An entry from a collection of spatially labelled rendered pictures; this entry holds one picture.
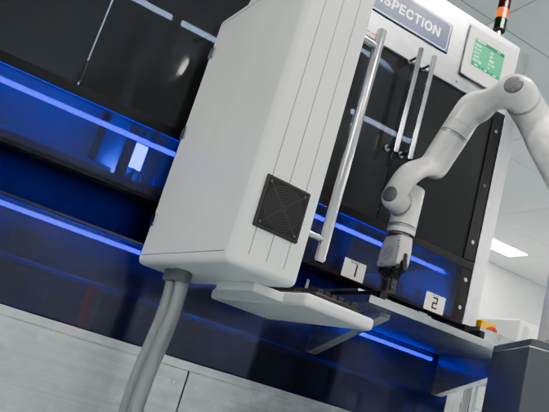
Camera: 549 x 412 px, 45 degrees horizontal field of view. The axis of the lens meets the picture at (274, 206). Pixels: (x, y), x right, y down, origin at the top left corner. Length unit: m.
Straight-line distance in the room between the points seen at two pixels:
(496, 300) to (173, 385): 7.40
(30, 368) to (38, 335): 0.08
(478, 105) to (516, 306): 7.33
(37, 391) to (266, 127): 0.89
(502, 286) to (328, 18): 7.74
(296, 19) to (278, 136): 0.29
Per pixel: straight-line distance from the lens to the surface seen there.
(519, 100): 1.95
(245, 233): 1.33
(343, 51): 1.56
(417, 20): 2.48
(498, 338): 1.98
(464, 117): 2.05
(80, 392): 1.82
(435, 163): 2.01
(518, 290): 9.30
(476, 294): 2.44
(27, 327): 1.78
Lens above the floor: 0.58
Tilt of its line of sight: 15 degrees up
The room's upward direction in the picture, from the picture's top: 17 degrees clockwise
